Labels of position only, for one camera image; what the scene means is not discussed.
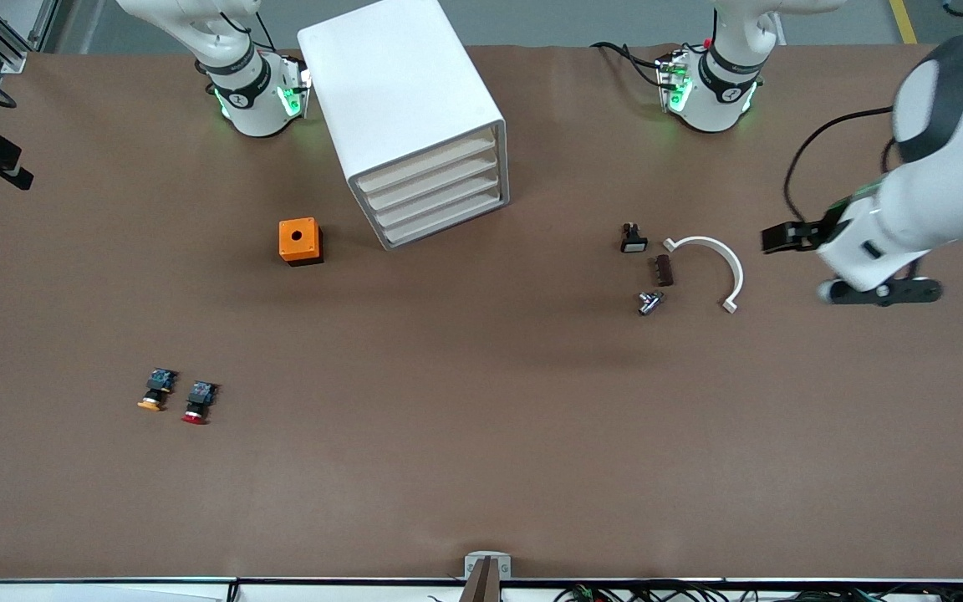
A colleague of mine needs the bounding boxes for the yellow push button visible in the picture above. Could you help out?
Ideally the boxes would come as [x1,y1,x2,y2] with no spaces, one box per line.
[137,368,177,412]

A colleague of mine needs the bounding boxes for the red push button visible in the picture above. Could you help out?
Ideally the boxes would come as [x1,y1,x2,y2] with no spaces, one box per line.
[181,380,219,426]

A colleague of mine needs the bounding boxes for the white curved pipe clamp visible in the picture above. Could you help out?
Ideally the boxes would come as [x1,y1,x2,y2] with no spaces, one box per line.
[663,236,745,315]

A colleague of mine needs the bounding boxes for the brown table cover sheet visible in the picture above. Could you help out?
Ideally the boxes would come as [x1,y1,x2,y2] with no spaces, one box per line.
[0,43,963,582]

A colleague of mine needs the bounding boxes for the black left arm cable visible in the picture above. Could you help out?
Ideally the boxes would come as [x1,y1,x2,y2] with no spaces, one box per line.
[783,106,900,222]

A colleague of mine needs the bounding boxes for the aluminium frame profile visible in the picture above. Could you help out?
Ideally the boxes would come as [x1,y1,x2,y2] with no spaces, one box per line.
[0,0,60,74]

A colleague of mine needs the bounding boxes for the orange button enclosure box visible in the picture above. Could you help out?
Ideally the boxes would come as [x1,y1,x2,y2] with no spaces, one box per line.
[278,217,324,268]

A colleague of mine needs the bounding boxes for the tangled black cable bundle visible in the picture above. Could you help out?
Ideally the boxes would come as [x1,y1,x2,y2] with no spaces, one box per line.
[427,581,963,602]

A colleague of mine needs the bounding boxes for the grey metal bracket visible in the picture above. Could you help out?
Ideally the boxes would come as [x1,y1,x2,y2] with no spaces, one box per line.
[464,551,512,580]

